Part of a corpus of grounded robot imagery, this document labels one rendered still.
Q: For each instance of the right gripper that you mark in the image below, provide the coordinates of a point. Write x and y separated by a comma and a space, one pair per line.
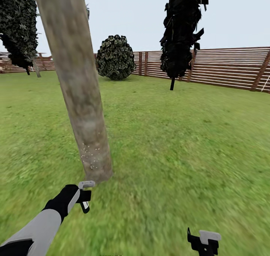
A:
196, 244

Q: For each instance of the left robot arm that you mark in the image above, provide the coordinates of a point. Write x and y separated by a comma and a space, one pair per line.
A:
35, 238

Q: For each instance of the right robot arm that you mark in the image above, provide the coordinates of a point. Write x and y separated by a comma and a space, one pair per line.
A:
206, 244

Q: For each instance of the pesticide atomizer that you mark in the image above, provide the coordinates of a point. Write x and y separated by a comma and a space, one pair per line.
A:
85, 207

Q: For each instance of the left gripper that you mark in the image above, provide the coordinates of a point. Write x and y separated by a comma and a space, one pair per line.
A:
86, 195

